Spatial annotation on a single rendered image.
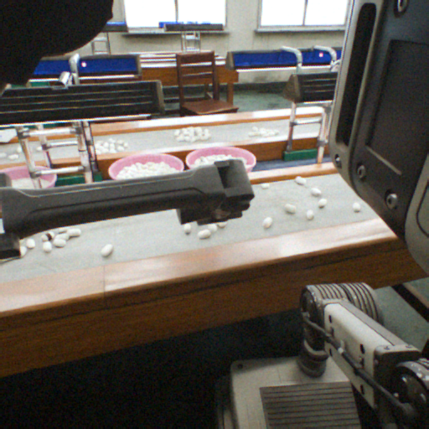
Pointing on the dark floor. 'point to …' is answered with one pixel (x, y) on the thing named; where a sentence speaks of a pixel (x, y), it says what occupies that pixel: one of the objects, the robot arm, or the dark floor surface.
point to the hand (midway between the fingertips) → (210, 212)
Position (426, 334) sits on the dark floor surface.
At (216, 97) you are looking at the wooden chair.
